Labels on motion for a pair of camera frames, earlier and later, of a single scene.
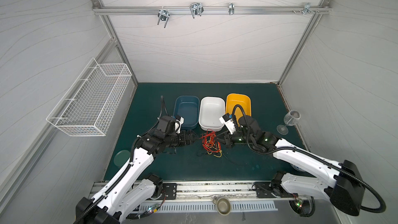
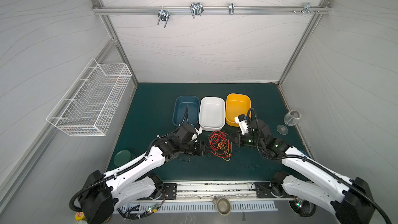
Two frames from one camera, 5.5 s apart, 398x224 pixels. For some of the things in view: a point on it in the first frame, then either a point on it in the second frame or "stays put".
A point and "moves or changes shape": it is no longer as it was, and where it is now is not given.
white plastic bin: (211, 109) stays put
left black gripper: (189, 141) to (200, 148)
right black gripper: (226, 141) stays put
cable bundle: (210, 143) moves or changes shape
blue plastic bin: (188, 107) stays put
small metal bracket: (231, 8) stays put
